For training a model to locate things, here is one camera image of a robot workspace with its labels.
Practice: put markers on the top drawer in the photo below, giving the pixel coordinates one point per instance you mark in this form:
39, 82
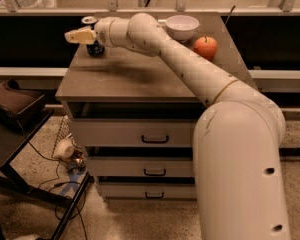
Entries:
132, 133

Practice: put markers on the blue pepsi can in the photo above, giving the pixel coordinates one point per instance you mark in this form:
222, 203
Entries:
94, 49

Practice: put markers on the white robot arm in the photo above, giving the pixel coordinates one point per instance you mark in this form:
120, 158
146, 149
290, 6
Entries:
236, 140

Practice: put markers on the black side table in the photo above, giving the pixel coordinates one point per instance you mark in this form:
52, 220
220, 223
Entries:
12, 141

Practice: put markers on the white tape roll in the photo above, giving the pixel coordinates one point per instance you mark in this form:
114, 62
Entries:
65, 149

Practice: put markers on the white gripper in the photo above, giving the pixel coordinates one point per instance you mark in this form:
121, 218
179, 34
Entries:
102, 31

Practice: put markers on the brown padded chair seat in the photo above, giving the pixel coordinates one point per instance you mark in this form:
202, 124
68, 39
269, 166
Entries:
18, 105

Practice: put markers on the red apple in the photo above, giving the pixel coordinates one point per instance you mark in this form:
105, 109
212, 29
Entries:
206, 47

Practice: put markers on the white bowl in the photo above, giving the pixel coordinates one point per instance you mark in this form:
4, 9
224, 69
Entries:
181, 27

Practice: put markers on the bottom drawer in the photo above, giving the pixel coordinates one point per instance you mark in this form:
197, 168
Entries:
146, 191

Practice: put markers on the wire mesh basket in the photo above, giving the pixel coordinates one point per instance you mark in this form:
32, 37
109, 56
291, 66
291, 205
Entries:
75, 162

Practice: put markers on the middle drawer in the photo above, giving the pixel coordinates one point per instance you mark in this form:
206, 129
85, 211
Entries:
139, 167

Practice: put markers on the drawer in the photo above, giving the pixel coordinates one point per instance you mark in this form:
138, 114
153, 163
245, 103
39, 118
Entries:
146, 191
139, 167
132, 133

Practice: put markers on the grey drawer cabinet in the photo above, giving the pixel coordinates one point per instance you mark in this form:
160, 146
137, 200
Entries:
122, 85

